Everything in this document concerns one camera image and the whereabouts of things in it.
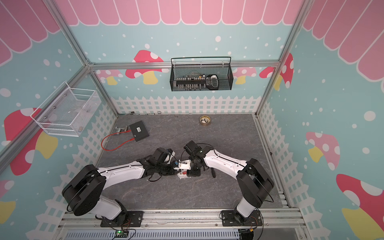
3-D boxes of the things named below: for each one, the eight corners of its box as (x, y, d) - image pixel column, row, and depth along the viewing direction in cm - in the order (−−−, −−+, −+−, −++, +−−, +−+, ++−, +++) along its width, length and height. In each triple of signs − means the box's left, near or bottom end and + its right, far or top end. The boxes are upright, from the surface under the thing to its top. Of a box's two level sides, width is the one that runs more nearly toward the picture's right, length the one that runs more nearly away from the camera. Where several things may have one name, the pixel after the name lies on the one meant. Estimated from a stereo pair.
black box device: (136, 142, 106) (135, 140, 104) (130, 127, 115) (128, 125, 113) (149, 136, 110) (149, 134, 108) (142, 122, 118) (141, 120, 116)
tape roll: (199, 125, 117) (199, 123, 115) (199, 117, 122) (199, 115, 120) (210, 125, 117) (211, 123, 115) (210, 117, 122) (210, 115, 120)
